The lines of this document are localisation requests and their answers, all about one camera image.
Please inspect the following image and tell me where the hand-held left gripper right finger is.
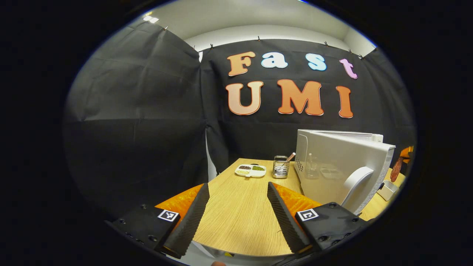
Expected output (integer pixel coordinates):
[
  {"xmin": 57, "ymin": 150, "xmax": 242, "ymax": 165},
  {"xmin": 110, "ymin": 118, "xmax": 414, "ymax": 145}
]
[{"xmin": 267, "ymin": 182, "xmax": 370, "ymax": 255}]

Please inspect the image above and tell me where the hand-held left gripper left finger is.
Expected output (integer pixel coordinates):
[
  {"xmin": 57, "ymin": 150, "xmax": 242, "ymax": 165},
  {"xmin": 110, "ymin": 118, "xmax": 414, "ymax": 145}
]
[{"xmin": 105, "ymin": 183, "xmax": 210, "ymax": 259}]

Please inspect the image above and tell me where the reddish brown meat piece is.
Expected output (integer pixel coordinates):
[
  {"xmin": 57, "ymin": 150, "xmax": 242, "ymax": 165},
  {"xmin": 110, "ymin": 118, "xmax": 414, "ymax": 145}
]
[{"xmin": 391, "ymin": 157, "xmax": 404, "ymax": 183}]

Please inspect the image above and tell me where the white microwave oven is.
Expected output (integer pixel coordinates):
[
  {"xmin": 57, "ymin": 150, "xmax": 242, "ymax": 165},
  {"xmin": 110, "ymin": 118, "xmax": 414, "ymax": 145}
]
[{"xmin": 295, "ymin": 129, "xmax": 396, "ymax": 215}]

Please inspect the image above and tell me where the small white ribbed dish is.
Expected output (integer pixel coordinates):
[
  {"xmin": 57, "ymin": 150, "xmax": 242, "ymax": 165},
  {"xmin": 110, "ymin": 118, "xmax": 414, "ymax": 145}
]
[{"xmin": 377, "ymin": 180, "xmax": 399, "ymax": 202}]

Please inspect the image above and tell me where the white sectioned bean dish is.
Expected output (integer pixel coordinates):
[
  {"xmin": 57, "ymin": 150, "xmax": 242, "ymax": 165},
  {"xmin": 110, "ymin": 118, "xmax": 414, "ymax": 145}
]
[{"xmin": 235, "ymin": 164, "xmax": 267, "ymax": 178}]

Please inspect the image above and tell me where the black backdrop cloth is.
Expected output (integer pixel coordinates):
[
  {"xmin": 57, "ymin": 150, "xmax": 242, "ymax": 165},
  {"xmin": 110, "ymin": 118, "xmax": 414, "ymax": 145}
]
[{"xmin": 63, "ymin": 20, "xmax": 417, "ymax": 222}]

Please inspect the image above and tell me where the metal wire utensil holder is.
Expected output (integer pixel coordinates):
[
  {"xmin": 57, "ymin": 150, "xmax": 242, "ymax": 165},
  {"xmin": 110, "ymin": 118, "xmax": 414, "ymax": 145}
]
[{"xmin": 273, "ymin": 155, "xmax": 290, "ymax": 179}]

